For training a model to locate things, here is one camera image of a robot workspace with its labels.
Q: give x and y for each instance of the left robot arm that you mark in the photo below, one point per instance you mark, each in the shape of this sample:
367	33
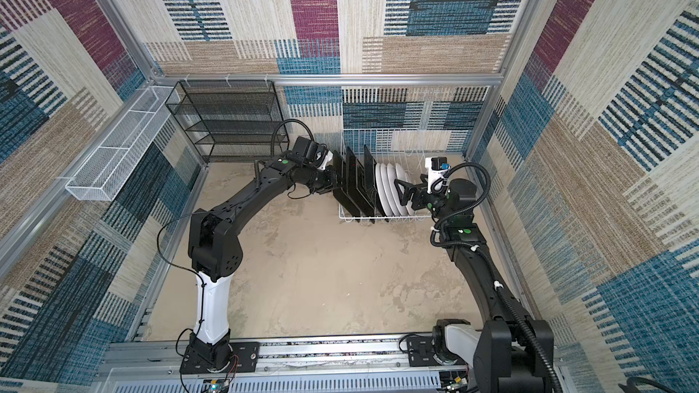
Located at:
216	252

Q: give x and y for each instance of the white round plate one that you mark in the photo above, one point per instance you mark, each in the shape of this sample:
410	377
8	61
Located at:
386	205

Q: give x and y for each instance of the aluminium mounting rail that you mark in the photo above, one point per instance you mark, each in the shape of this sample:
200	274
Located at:
354	363

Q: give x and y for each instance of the white round plate two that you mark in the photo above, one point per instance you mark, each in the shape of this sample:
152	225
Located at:
390	176

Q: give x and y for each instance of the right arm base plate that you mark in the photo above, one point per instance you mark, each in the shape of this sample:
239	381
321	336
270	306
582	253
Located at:
431	350

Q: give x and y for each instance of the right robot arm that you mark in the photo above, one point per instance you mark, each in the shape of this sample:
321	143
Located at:
513	351

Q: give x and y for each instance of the floral square plate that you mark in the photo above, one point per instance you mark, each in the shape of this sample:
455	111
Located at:
356	184

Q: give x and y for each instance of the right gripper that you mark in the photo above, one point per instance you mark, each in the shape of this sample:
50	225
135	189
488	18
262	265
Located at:
417	193

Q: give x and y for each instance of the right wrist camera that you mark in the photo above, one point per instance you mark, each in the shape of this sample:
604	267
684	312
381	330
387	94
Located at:
437	167

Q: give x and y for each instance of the white mesh wall basket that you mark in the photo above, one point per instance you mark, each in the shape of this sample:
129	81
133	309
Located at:
111	164

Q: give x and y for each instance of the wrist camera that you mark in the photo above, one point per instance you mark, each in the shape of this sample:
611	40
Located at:
323	157
437	167

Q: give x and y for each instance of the black wire shelf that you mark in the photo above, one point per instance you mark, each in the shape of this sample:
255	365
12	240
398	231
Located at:
230	120

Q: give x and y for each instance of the white round plate three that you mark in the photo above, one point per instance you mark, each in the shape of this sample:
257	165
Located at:
402	175

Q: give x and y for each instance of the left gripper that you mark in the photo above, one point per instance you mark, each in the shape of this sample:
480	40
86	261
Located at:
331	181

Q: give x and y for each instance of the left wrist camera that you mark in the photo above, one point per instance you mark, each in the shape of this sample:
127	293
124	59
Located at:
323	157

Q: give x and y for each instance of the black square plate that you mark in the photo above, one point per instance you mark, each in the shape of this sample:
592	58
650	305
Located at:
370	184
343	195

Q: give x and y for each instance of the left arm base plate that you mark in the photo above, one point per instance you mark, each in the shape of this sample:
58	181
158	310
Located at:
220	359

